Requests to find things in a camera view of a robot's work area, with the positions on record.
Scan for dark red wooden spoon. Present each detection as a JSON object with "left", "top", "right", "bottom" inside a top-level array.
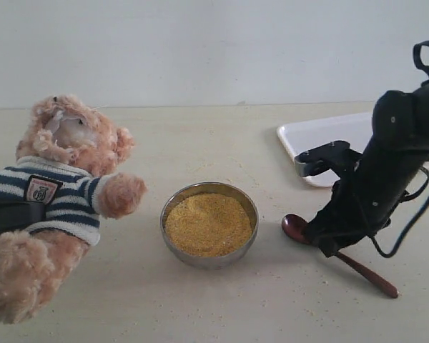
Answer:
[{"left": 281, "top": 214, "right": 399, "bottom": 299}]

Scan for black ribbon cable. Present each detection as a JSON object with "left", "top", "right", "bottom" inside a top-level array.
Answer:
[{"left": 412, "top": 40, "right": 429, "bottom": 81}]

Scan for teddy bear striped sweater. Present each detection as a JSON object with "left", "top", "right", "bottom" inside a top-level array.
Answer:
[{"left": 0, "top": 94, "right": 148, "bottom": 325}]

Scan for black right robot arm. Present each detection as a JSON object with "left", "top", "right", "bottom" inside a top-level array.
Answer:
[{"left": 303, "top": 82, "right": 429, "bottom": 257}]

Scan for black thin cable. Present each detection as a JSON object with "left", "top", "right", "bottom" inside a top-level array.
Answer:
[{"left": 370, "top": 151, "right": 429, "bottom": 259}]

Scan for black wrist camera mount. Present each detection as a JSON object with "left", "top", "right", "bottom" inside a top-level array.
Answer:
[{"left": 294, "top": 140, "right": 362, "bottom": 178}]

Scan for yellow millet grains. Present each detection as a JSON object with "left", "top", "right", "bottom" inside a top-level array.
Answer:
[{"left": 165, "top": 193, "right": 252, "bottom": 257}]

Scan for steel bowl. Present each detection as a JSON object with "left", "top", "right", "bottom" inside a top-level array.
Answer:
[{"left": 160, "top": 182, "right": 259, "bottom": 270}]

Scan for white rectangular tray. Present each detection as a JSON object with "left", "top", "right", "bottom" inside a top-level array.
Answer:
[{"left": 275, "top": 111, "right": 429, "bottom": 189}]

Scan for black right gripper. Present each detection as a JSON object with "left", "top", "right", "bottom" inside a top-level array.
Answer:
[{"left": 304, "top": 149, "right": 392, "bottom": 257}]

